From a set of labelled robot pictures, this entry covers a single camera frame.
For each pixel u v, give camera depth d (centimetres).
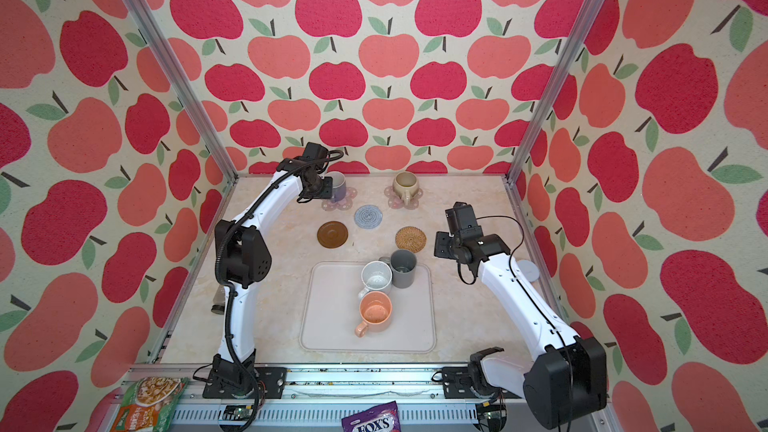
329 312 86
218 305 85
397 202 111
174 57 88
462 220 62
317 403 72
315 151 78
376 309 86
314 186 84
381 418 69
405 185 108
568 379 38
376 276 92
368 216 108
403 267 91
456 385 73
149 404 70
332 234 104
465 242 56
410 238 102
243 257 57
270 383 75
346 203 112
